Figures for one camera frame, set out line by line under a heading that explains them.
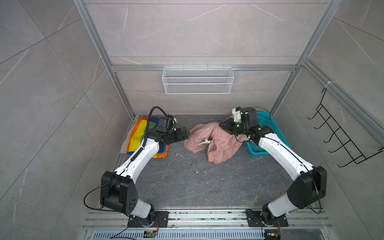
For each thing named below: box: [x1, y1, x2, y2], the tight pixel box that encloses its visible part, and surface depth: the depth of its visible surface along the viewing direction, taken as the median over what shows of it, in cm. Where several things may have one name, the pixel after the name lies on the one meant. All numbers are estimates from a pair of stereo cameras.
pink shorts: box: [184, 122, 249, 164], surface depth 91 cm
